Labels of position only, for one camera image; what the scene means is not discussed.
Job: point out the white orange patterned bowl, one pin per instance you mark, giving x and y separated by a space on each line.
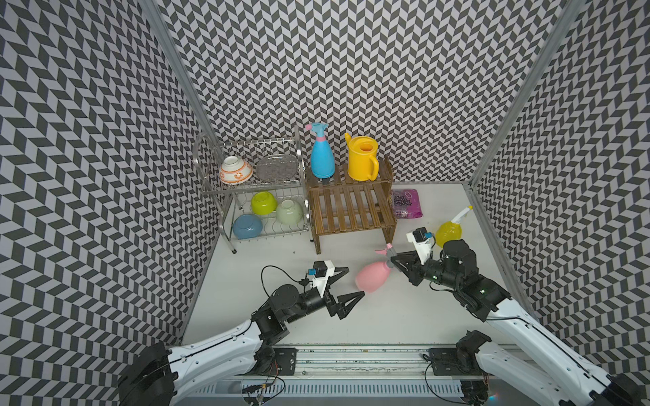
235 170

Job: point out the metal dish rack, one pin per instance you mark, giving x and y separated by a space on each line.
234 200

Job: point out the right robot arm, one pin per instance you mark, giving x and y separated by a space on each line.
558 376

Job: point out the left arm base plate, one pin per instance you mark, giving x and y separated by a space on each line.
277 361

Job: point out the wooden slatted shelf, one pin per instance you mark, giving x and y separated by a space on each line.
345 205

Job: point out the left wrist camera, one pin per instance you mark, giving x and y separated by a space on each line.
319 274

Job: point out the grey patterned plate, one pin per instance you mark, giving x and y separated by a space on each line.
277 168

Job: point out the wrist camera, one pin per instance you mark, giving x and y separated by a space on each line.
319 274
423 242

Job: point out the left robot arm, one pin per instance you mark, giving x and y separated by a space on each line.
163 375

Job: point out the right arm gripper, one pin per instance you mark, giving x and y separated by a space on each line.
404 258

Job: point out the yellow watering can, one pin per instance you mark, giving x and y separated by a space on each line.
362 158

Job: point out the yellow spray bottle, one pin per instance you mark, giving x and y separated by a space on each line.
452 230

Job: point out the lime green bowl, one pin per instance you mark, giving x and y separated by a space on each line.
263 203

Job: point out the blue ceramic bowl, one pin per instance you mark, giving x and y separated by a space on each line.
247 226

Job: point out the purple packet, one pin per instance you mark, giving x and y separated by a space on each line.
406 204

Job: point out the blue spray bottle pink cap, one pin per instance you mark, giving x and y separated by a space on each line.
322 159

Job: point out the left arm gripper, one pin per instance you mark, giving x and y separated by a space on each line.
339 308

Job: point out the pale green ceramic bowl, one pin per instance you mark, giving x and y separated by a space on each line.
289 212

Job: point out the aluminium rail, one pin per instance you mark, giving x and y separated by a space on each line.
373 362

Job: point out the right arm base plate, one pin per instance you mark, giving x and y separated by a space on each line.
453 362

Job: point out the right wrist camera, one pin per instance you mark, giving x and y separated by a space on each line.
423 242

